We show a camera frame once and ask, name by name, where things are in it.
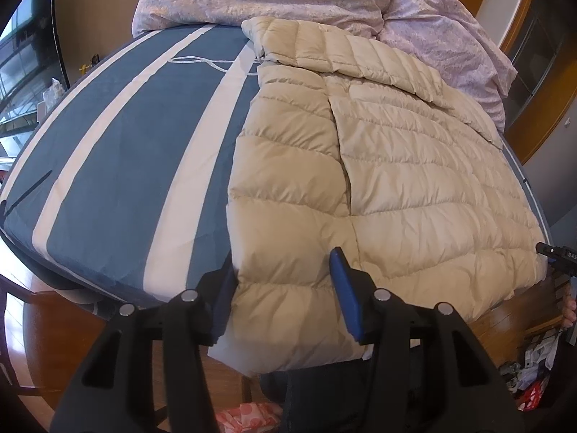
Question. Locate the person's dark pants leg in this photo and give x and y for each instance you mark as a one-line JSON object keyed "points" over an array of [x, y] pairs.
{"points": [[315, 401]]}

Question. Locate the window with dark frame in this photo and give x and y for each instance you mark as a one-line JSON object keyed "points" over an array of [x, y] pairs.
{"points": [[27, 63]]}

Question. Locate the beige down jacket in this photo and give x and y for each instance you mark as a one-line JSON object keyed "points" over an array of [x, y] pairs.
{"points": [[405, 198]]}

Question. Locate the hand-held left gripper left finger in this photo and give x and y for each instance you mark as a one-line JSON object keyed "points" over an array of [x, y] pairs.
{"points": [[224, 309]]}

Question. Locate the white plastic bag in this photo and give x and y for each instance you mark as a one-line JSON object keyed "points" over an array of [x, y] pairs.
{"points": [[53, 94]]}

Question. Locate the blue white striped bed sheet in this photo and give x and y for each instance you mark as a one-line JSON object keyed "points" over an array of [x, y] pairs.
{"points": [[135, 167]]}

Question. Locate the pile of plastic bags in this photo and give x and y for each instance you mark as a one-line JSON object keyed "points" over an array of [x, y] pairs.
{"points": [[532, 370]]}

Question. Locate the pink spotted cloth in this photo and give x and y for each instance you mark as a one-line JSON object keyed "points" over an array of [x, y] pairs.
{"points": [[245, 420]]}

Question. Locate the wooden wardrobe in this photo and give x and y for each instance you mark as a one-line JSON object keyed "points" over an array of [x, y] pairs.
{"points": [[536, 67]]}

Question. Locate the wooden chair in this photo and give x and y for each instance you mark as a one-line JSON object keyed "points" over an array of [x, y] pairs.
{"points": [[58, 338]]}

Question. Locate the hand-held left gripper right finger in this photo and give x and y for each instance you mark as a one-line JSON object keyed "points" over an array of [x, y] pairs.
{"points": [[348, 297]]}

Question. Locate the person's right hand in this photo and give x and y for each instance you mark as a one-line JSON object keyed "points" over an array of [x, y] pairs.
{"points": [[570, 312]]}

